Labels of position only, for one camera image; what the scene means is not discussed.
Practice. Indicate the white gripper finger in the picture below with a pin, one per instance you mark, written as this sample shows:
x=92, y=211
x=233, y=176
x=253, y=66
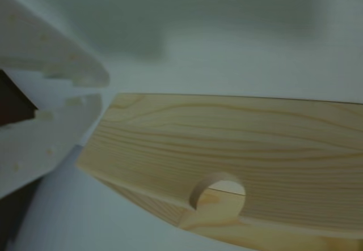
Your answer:
x=34, y=149
x=34, y=44

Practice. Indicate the light wooden box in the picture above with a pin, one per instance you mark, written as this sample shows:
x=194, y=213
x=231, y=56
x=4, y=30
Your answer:
x=227, y=137

